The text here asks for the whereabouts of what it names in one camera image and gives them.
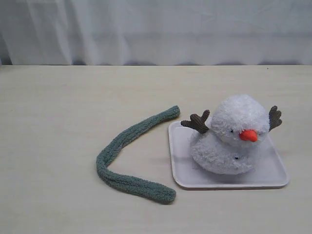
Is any green fuzzy scarf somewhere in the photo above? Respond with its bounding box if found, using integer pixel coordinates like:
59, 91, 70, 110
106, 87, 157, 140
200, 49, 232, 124
96, 105, 180, 205

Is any white plush snowman toy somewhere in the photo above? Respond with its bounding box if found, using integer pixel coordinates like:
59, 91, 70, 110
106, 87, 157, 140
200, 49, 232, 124
180, 94, 282, 175

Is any white square tray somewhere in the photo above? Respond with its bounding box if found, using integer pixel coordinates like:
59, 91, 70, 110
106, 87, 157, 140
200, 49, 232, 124
168, 121, 290, 190

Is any white backdrop curtain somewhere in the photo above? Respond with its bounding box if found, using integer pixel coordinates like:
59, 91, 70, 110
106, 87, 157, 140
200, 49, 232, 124
0, 0, 312, 65

